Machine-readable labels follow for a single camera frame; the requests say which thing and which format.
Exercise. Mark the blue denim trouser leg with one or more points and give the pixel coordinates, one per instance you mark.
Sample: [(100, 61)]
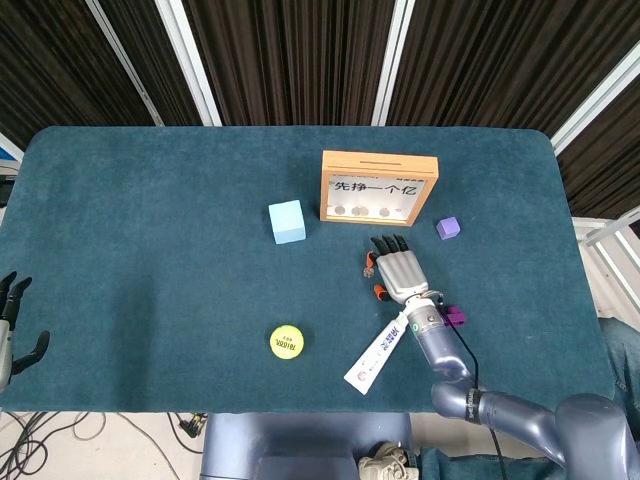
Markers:
[(475, 465), (622, 350)]

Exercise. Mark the blue grey robot torso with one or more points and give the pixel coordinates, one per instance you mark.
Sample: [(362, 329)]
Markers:
[(300, 445)]

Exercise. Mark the purple building brick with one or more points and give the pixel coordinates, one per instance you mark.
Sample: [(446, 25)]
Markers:
[(457, 317)]

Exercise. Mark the yellow tennis ball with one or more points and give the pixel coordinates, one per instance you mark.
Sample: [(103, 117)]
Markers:
[(287, 341)]

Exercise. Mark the beige sneaker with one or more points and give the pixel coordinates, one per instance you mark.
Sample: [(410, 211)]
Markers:
[(385, 462)]

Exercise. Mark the right robot arm blue grey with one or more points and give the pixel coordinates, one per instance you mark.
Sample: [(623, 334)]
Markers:
[(500, 405)]

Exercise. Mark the white toothpaste tube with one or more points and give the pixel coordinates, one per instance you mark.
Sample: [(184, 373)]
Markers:
[(372, 357)]

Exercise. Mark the dark pleated curtain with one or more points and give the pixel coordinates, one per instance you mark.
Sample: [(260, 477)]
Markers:
[(300, 60)]

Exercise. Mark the wooden coin box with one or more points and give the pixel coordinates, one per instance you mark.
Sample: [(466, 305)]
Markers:
[(380, 162)]

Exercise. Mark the white blue sign board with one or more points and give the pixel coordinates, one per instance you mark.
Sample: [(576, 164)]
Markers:
[(9, 152)]

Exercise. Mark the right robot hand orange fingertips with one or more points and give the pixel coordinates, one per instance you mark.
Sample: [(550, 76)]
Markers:
[(402, 272)]

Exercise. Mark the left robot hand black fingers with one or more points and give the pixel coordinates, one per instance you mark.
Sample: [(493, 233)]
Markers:
[(6, 345)]

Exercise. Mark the white metal frame rail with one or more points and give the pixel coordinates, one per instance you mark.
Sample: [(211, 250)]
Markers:
[(607, 230)]

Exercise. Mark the white frame post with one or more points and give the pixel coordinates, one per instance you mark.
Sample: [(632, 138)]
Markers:
[(394, 65), (595, 92), (190, 65), (125, 65)]

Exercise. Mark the teal velvet tablecloth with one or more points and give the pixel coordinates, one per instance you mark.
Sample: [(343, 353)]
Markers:
[(150, 250)]

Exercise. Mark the light blue foam cube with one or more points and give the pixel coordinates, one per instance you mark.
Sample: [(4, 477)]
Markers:
[(287, 222)]

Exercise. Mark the small purple cube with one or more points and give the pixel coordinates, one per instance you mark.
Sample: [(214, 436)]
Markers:
[(448, 228)]

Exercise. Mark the black power plug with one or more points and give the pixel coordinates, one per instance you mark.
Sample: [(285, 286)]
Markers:
[(192, 425)]

